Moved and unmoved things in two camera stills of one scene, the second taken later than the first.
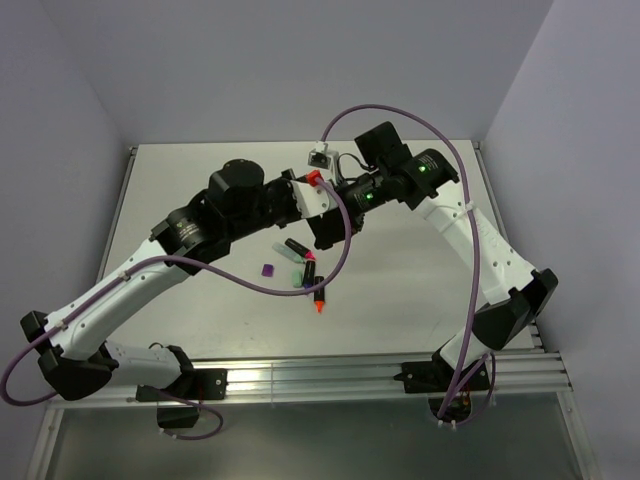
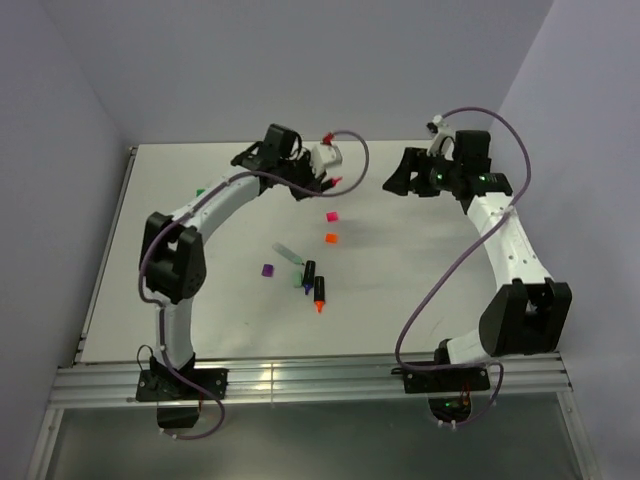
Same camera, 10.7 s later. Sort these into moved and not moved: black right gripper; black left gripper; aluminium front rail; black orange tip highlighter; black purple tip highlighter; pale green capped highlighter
Moved: black right gripper; black left gripper
Not moved: aluminium front rail; black orange tip highlighter; pale green capped highlighter; black purple tip highlighter
